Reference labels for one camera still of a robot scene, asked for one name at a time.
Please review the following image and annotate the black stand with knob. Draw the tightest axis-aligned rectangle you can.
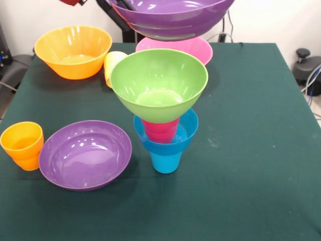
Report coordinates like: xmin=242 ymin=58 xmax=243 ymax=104
xmin=292 ymin=48 xmax=321 ymax=86

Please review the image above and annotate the black grey chair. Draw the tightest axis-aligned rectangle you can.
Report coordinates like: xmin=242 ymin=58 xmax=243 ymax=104
xmin=0 ymin=54 xmax=35 ymax=91

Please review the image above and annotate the large pink plastic bowl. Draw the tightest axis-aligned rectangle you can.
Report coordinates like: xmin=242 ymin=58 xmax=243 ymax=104
xmin=135 ymin=37 xmax=214 ymax=66

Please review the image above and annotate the yellow orange plastic cup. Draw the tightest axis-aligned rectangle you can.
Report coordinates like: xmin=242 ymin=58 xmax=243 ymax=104
xmin=103 ymin=51 xmax=128 ymax=89

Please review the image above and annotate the light blue cable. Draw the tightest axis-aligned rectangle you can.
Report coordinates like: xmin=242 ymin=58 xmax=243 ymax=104
xmin=300 ymin=64 xmax=321 ymax=95

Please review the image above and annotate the shallow purple plastic bowl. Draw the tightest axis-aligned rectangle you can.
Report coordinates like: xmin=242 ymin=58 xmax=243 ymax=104
xmin=107 ymin=0 xmax=236 ymax=42
xmin=38 ymin=120 xmax=133 ymax=192

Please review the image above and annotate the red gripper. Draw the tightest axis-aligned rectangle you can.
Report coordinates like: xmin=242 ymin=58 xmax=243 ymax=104
xmin=59 ymin=0 xmax=137 ymax=32

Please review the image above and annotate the red plastic cup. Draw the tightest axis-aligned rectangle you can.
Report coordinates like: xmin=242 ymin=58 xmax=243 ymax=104
xmin=141 ymin=117 xmax=181 ymax=144

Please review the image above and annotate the large orange plastic bowl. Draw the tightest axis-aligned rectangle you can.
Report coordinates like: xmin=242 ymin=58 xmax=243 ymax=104
xmin=34 ymin=25 xmax=113 ymax=80

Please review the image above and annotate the small blue plastic bowl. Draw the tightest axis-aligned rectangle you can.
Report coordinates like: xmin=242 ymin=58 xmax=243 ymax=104
xmin=132 ymin=107 xmax=200 ymax=154

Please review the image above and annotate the blue plastic cup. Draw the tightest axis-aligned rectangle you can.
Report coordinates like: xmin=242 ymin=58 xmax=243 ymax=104
xmin=149 ymin=150 xmax=183 ymax=174

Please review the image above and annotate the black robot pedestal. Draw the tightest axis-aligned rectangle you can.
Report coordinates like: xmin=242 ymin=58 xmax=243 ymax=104
xmin=121 ymin=25 xmax=145 ymax=43

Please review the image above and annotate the dark green tablecloth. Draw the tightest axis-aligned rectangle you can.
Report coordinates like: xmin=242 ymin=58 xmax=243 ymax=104
xmin=0 ymin=42 xmax=321 ymax=241

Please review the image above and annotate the black equipment box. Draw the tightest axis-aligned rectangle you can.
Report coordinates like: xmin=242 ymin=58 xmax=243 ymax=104
xmin=0 ymin=24 xmax=13 ymax=66

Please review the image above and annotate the green plastic bowl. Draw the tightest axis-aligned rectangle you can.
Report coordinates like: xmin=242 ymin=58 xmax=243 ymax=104
xmin=109 ymin=48 xmax=209 ymax=124

